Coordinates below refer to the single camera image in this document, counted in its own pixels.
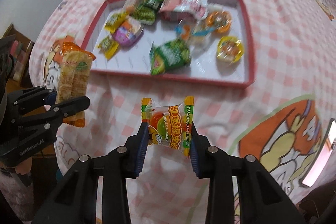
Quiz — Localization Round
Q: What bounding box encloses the pink smartphone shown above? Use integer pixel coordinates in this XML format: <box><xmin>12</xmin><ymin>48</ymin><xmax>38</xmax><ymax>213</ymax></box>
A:
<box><xmin>299</xmin><ymin>118</ymin><xmax>335</xmax><ymax>188</ymax></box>

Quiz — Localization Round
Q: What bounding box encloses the yellow jelly cup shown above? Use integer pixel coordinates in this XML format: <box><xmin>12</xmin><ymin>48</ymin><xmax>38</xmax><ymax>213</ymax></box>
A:
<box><xmin>217</xmin><ymin>36</ymin><xmax>244</xmax><ymax>64</ymax></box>

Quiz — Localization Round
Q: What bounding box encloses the clear rainbow candy packet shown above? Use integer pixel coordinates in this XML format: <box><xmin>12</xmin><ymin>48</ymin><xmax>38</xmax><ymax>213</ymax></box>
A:
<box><xmin>122</xmin><ymin>0</ymin><xmax>139</xmax><ymax>15</ymax></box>

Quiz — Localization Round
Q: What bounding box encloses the clear blue-edged snack packet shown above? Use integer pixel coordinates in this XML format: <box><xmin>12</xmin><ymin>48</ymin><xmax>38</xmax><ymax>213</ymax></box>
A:
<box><xmin>175</xmin><ymin>19</ymin><xmax>214</xmax><ymax>45</ymax></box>

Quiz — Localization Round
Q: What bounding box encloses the pink fuzzy sleeve forearm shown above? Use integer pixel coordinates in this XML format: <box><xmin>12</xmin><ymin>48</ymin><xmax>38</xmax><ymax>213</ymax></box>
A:
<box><xmin>1</xmin><ymin>164</ymin><xmax>34</xmax><ymax>223</ymax></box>

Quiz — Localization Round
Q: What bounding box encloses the purple candy tin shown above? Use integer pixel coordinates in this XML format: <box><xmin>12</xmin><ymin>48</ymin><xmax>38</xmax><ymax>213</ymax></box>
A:
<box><xmin>112</xmin><ymin>16</ymin><xmax>143</xmax><ymax>47</ymax></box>

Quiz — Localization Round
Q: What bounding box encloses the orange rice cracker pack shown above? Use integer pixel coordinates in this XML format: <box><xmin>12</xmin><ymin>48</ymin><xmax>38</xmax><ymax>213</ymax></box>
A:
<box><xmin>55</xmin><ymin>41</ymin><xmax>96</xmax><ymax>128</ymax></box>

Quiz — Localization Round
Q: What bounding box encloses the yellow candy wrapper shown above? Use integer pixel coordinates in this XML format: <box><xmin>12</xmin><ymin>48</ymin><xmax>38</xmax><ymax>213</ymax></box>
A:
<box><xmin>104</xmin><ymin>11</ymin><xmax>128</xmax><ymax>34</ymax></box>
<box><xmin>97</xmin><ymin>36</ymin><xmax>120</xmax><ymax>60</ymax></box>

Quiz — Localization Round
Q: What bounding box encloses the pink shallow cardboard box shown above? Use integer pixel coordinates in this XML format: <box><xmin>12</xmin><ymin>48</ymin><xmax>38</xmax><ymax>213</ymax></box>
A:
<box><xmin>81</xmin><ymin>0</ymin><xmax>255</xmax><ymax>88</ymax></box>

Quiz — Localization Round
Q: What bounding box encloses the pink peach jelly pouch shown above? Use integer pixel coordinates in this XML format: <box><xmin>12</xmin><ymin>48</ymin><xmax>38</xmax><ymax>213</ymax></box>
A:
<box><xmin>159</xmin><ymin>0</ymin><xmax>208</xmax><ymax>21</ymax></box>

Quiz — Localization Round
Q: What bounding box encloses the burger gummy packet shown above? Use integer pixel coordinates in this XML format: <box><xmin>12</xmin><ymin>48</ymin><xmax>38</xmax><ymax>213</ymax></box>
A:
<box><xmin>141</xmin><ymin>96</ymin><xmax>194</xmax><ymax>157</ymax></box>

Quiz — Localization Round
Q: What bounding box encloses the orange jelly cup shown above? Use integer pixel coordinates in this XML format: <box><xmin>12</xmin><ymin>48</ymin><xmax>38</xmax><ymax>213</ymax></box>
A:
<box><xmin>206</xmin><ymin>11</ymin><xmax>232</xmax><ymax>34</ymax></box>

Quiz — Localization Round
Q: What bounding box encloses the green pea snack bag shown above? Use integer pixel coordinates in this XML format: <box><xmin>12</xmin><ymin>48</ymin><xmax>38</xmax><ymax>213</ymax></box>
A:
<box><xmin>149</xmin><ymin>38</ymin><xmax>191</xmax><ymax>75</ymax></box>

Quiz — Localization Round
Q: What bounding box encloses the dark green snack bag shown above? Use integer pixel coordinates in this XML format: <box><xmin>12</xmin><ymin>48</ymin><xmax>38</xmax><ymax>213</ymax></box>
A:
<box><xmin>131</xmin><ymin>5</ymin><xmax>156</xmax><ymax>25</ymax></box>

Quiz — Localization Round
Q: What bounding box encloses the wooden bedside shelf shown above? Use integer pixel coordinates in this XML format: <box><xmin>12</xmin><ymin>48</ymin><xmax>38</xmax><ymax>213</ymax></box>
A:
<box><xmin>3</xmin><ymin>24</ymin><xmax>35</xmax><ymax>88</ymax></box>

